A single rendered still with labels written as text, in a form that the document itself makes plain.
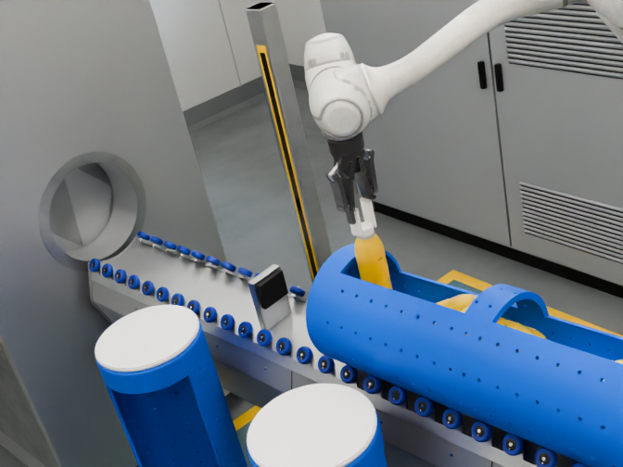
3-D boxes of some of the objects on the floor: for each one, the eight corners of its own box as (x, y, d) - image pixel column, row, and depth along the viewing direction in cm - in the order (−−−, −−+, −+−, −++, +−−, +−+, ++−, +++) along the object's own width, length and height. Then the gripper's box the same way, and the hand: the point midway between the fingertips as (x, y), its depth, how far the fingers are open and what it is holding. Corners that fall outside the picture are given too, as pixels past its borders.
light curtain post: (367, 460, 312) (260, 2, 231) (380, 467, 308) (275, 2, 227) (357, 471, 308) (244, 8, 228) (369, 477, 304) (259, 9, 224)
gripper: (356, 116, 186) (375, 211, 197) (304, 147, 177) (327, 245, 188) (383, 119, 181) (400, 217, 192) (330, 152, 172) (352, 252, 183)
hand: (362, 218), depth 188 cm, fingers closed on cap, 4 cm apart
